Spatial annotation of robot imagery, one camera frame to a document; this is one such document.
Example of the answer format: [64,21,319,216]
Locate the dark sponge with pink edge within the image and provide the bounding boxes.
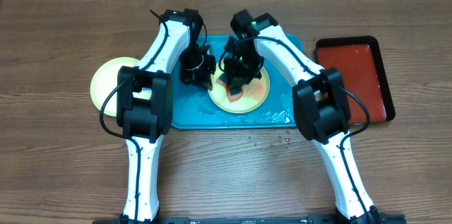
[216,73,264,102]

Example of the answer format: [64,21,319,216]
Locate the black tray with red water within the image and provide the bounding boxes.
[314,35,396,123]

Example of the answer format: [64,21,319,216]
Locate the yellow-green round plate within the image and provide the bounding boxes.
[90,57,151,117]
[208,65,270,114]

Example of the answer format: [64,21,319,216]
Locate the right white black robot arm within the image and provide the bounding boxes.
[219,10,381,223]

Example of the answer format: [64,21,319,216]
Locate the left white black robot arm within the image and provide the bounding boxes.
[116,8,215,223]

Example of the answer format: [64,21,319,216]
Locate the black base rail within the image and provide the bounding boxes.
[93,213,407,224]

